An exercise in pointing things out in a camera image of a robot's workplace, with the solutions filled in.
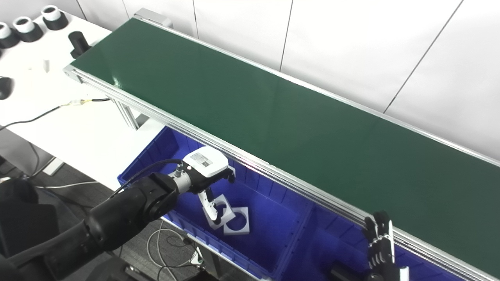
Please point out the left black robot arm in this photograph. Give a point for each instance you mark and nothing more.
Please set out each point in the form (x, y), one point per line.
(117, 214)

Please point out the aluminium conveyor leg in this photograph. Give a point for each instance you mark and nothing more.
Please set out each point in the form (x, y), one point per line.
(127, 113)

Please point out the black round part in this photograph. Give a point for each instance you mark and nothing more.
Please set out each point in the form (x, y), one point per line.
(4, 88)

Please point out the black cylinder with white top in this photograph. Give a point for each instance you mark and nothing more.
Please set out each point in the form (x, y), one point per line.
(7, 37)
(27, 31)
(54, 19)

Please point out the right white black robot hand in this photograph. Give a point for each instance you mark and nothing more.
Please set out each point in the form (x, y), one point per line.
(383, 249)

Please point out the small white block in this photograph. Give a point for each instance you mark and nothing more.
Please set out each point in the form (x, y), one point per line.
(46, 66)

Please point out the green conveyor belt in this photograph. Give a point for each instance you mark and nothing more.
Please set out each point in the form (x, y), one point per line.
(293, 136)
(273, 171)

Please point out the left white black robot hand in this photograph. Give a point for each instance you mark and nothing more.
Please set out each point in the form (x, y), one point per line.
(205, 164)

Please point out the white square part with hole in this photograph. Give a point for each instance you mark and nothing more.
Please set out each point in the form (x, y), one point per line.
(230, 208)
(244, 228)

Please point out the blue plastic bin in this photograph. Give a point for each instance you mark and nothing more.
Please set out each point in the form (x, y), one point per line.
(332, 242)
(269, 218)

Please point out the black cylinder part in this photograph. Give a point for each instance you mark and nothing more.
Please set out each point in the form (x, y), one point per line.
(79, 43)

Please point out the grey conveyor motor housing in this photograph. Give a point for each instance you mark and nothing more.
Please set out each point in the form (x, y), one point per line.
(154, 17)

